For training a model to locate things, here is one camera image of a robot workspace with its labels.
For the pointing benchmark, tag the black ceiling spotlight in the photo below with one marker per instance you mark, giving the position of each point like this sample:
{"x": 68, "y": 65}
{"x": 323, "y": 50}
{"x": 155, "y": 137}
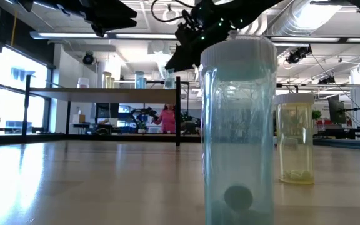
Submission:
{"x": 88, "y": 58}

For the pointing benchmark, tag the teal pill bottle white cap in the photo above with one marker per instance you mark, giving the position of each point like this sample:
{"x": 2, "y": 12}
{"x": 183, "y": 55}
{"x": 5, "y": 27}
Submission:
{"x": 237, "y": 125}

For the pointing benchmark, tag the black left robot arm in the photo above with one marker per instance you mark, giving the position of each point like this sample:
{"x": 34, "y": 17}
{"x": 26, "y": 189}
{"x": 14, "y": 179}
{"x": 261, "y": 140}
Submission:
{"x": 61, "y": 4}

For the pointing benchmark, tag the wooden shelf black frame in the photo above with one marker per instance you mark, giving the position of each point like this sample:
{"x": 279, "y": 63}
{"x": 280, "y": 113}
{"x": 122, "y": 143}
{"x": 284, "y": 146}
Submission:
{"x": 83, "y": 94}

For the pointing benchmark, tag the yellow pill bottle white cap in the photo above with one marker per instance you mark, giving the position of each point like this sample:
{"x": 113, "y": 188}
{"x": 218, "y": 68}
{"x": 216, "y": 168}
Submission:
{"x": 106, "y": 80}
{"x": 294, "y": 140}

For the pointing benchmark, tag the cardboard box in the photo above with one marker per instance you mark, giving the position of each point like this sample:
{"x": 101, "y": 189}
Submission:
{"x": 79, "y": 118}

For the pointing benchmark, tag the silver ventilation duct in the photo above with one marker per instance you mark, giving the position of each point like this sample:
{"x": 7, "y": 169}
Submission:
{"x": 292, "y": 23}

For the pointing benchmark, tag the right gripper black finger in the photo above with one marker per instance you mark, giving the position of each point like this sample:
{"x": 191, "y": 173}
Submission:
{"x": 189, "y": 56}

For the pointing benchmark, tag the dark round tablet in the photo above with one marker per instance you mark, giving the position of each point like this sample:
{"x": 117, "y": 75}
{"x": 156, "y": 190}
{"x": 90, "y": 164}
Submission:
{"x": 238, "y": 198}

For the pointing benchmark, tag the ceiling strip light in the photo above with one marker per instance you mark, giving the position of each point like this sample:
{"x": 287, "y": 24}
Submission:
{"x": 136, "y": 36}

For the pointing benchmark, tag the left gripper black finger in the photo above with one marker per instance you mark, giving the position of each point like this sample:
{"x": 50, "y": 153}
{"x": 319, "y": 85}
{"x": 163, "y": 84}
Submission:
{"x": 114, "y": 24}
{"x": 114, "y": 11}

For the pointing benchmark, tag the black computer monitor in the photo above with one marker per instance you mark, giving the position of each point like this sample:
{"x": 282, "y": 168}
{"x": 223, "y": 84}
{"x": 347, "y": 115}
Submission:
{"x": 337, "y": 111}

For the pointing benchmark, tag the small green potted plant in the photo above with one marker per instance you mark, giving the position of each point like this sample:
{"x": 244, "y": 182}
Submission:
{"x": 316, "y": 115}

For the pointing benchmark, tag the clear pill bottle white cap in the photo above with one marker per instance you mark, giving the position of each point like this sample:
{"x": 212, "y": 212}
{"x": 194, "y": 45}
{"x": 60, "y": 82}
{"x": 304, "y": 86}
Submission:
{"x": 83, "y": 83}

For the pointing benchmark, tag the grey-capped bottle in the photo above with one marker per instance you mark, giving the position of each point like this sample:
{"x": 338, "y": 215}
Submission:
{"x": 169, "y": 80}

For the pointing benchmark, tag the person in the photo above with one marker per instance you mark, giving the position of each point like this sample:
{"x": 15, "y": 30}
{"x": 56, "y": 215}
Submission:
{"x": 167, "y": 120}

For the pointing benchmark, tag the black aluminium table frame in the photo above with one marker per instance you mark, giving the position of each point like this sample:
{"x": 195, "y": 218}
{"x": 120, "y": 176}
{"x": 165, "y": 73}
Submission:
{"x": 105, "y": 137}

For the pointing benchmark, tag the black track light cluster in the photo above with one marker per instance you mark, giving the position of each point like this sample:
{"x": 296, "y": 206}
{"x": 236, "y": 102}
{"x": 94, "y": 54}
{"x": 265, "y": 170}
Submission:
{"x": 298, "y": 54}

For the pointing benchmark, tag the black display screen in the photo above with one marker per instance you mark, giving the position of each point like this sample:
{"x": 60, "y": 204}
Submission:
{"x": 106, "y": 110}

